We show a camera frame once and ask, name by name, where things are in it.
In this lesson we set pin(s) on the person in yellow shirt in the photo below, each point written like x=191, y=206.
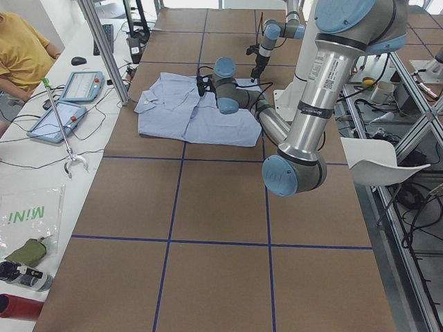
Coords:
x=26, y=56

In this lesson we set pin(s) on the lower blue teach pendant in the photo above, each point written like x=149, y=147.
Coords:
x=47, y=127

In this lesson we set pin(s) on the upper blue teach pendant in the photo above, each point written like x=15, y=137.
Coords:
x=83, y=86

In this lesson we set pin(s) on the green cloth pouch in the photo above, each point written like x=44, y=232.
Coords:
x=30, y=254

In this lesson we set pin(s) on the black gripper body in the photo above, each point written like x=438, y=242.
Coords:
x=259, y=62

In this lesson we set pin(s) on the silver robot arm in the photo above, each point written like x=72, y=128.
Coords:
x=280, y=31
x=342, y=31

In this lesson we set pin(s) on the black computer mouse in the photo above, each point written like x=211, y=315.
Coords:
x=76, y=61

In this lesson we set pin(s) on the blue teach pendant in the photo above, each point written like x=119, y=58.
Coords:
x=83, y=86
x=47, y=127

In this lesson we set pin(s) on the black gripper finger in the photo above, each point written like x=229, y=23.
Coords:
x=255, y=74

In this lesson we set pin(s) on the reacher grabber stick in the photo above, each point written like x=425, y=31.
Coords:
x=72, y=158

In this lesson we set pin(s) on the red cylinder bottle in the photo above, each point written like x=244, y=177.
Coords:
x=20, y=308

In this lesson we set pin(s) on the clear plastic bag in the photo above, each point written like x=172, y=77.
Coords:
x=34, y=214

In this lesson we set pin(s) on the plastic water bottle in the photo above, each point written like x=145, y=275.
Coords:
x=24, y=276

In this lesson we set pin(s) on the white plastic chair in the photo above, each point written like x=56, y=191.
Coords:
x=374, y=162

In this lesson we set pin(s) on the light blue striped shirt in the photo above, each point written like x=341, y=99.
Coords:
x=172, y=108

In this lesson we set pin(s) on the aluminium frame post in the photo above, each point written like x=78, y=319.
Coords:
x=95, y=26

